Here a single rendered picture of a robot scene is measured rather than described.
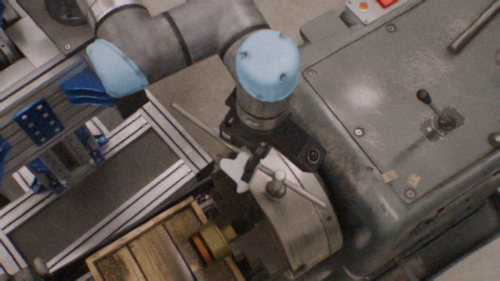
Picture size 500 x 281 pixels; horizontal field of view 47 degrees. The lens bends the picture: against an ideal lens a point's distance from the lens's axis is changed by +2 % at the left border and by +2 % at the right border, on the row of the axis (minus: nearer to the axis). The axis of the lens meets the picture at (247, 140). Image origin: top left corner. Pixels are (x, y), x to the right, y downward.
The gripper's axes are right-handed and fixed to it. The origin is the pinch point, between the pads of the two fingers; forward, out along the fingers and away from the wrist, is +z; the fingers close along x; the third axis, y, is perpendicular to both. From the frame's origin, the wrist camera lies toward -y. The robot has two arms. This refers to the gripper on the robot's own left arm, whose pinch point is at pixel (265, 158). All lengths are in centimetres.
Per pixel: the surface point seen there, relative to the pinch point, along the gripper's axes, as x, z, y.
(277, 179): 0.9, 4.1, -3.3
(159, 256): 20, 49, 14
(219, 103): -57, 144, 48
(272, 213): 4.6, 13.0, -5.4
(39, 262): 37, 69, 45
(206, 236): 13.5, 24.2, 4.3
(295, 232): 4.9, 15.3, -10.9
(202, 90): -59, 145, 58
